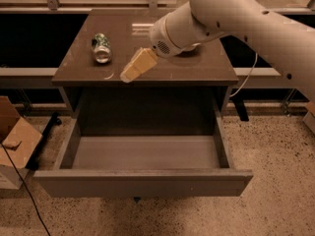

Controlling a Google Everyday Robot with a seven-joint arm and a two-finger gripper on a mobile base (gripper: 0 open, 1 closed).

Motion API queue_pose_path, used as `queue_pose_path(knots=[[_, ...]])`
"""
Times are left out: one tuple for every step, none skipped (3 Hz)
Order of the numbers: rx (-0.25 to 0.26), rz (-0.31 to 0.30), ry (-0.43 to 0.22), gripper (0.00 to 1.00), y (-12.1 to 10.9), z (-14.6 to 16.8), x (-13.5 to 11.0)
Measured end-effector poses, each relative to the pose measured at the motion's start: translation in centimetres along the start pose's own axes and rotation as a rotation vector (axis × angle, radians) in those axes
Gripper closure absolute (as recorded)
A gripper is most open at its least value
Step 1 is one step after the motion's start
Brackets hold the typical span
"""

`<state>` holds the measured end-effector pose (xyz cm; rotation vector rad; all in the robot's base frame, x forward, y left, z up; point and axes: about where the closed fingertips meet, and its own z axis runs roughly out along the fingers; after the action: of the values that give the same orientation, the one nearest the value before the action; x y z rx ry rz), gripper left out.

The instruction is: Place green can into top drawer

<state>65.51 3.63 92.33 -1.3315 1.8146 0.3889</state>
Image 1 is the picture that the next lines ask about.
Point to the white bowl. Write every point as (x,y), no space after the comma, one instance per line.
(192,48)

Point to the cardboard box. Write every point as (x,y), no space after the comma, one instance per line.
(20,138)

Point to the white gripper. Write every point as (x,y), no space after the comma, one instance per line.
(158,39)

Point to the open grey top drawer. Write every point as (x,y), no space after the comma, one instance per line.
(129,148)

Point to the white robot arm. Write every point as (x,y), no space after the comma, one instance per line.
(288,45)

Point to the dark grey cabinet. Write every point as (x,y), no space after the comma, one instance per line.
(175,97)

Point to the black table leg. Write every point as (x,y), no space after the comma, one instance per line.
(240,108)

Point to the green soda can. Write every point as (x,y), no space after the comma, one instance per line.
(101,48)

